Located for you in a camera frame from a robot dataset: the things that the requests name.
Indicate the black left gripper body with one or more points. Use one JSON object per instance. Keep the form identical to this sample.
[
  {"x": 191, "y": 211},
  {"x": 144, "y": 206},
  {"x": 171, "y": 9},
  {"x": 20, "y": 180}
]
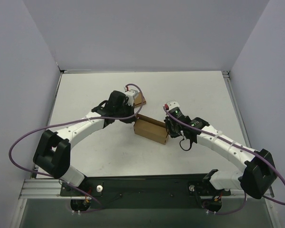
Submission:
[{"x": 130, "y": 113}]

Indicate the small folded cardboard box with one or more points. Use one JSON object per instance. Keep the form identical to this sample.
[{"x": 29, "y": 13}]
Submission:
[{"x": 139, "y": 100}]

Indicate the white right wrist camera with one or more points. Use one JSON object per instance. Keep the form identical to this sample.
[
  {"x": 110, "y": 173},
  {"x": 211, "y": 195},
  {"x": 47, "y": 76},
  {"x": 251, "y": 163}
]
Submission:
[{"x": 171, "y": 105}]

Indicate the large cardboard box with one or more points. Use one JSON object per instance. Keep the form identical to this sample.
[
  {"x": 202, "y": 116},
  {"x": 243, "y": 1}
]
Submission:
[{"x": 151, "y": 129}]

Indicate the aluminium frame rail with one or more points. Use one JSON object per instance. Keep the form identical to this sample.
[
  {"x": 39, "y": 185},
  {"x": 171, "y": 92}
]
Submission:
[{"x": 40, "y": 189}]

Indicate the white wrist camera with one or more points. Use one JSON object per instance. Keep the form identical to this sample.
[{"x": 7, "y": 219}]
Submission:
[
  {"x": 171, "y": 105},
  {"x": 131, "y": 95}
]

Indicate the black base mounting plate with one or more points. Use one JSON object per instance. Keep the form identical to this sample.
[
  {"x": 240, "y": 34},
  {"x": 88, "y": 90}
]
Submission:
[{"x": 178, "y": 191}]

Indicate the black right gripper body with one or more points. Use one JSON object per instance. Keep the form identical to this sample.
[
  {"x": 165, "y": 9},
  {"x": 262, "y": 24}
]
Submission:
[{"x": 172, "y": 127}]

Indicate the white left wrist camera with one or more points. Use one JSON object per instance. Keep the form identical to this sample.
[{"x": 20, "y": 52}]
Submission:
[{"x": 131, "y": 95}]

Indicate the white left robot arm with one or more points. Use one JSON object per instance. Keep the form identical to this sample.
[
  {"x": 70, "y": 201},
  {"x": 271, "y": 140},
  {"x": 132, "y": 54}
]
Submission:
[{"x": 53, "y": 153}]

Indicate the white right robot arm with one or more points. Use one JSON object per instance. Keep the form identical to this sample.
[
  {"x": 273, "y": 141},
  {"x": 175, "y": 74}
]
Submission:
[{"x": 254, "y": 174}]

